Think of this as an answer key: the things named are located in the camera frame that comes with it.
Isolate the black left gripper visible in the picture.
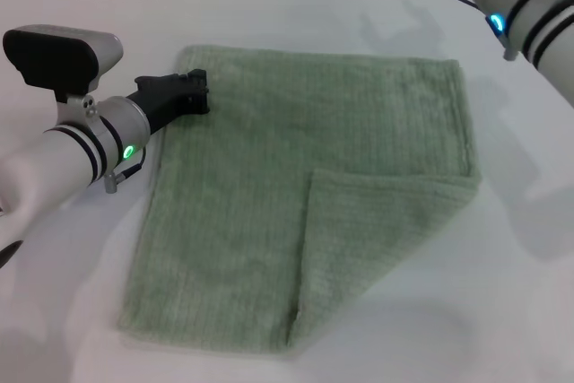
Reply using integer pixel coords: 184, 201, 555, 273
126, 68, 212, 135

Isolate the green terry towel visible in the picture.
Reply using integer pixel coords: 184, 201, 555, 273
115, 44, 483, 351

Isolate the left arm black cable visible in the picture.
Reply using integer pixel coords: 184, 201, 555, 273
103, 147, 147, 195

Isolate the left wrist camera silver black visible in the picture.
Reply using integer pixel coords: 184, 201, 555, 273
2, 23, 125, 126

